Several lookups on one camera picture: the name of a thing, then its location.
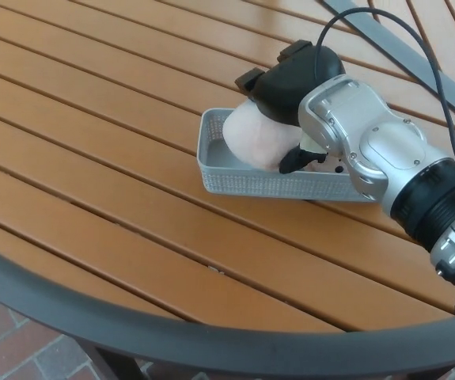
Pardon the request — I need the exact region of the round wooden slat table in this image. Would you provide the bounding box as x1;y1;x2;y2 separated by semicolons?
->
0;239;455;370

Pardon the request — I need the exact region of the grey metal table crossbar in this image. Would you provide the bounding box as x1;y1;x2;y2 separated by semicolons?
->
321;0;455;138

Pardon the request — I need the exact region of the grey perforated plastic basket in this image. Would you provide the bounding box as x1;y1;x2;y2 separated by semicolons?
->
196;106;383;205

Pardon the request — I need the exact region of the dark table leg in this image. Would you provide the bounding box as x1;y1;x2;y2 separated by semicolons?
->
80;342;141;380

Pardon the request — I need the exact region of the open-mouth smiling plush dumpling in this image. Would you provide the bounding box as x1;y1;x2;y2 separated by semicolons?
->
222;98;305;173

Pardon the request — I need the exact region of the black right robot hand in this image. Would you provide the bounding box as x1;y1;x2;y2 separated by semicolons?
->
234;39;347;176

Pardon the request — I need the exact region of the winking plush dumpling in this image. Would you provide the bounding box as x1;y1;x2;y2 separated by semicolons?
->
305;155;347;176

